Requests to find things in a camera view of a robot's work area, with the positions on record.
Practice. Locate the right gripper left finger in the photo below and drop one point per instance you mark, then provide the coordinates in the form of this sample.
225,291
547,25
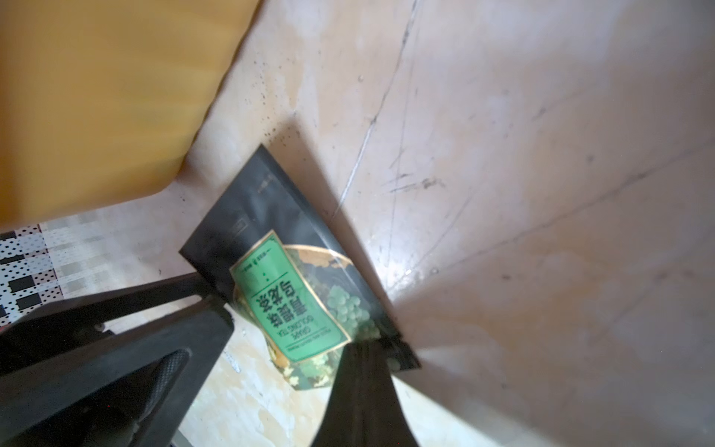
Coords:
118,368

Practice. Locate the black green label tea bag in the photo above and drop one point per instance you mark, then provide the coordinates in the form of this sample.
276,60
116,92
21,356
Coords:
264,248

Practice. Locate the yellow plastic storage box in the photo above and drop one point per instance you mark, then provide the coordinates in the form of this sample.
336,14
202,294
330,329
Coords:
101,100

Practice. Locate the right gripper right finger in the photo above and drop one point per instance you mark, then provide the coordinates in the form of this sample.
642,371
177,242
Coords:
364,409

